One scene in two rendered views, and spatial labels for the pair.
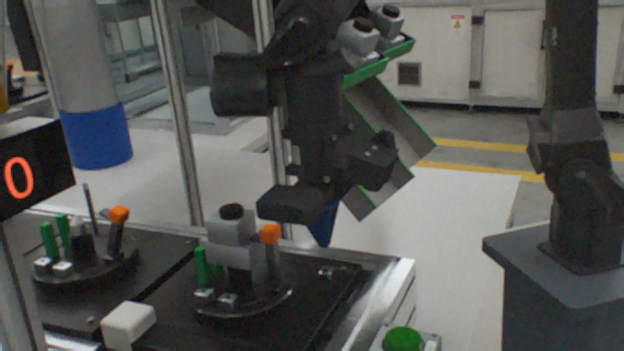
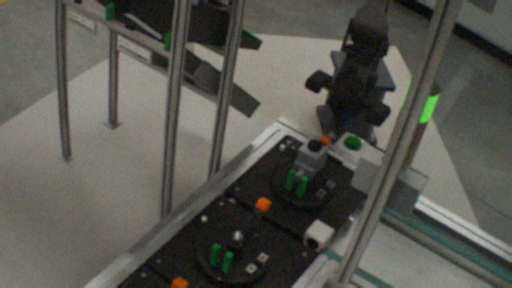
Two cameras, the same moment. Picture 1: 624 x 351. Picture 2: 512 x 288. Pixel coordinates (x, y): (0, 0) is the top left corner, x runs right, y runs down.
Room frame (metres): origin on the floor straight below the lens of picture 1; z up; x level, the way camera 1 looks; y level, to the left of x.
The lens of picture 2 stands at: (0.75, 1.04, 1.88)
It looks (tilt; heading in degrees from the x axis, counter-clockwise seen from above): 41 degrees down; 271
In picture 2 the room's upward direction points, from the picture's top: 11 degrees clockwise
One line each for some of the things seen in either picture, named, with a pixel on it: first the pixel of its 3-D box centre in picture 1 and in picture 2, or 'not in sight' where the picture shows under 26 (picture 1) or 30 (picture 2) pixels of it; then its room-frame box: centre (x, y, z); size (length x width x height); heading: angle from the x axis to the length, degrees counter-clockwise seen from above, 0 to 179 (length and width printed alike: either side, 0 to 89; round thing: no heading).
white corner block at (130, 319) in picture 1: (129, 327); (318, 236); (0.61, 0.23, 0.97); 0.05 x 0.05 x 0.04; 64
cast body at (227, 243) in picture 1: (227, 232); (309, 159); (0.66, 0.11, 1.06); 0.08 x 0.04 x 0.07; 64
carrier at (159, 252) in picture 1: (81, 240); (235, 245); (0.76, 0.33, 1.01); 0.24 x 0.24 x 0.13; 64
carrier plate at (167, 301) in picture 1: (243, 302); (301, 190); (0.65, 0.10, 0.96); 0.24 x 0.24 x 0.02; 64
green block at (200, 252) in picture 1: (202, 266); (301, 186); (0.66, 0.15, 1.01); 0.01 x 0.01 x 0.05; 64
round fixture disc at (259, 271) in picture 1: (241, 289); (303, 183); (0.65, 0.10, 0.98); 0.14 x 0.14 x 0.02
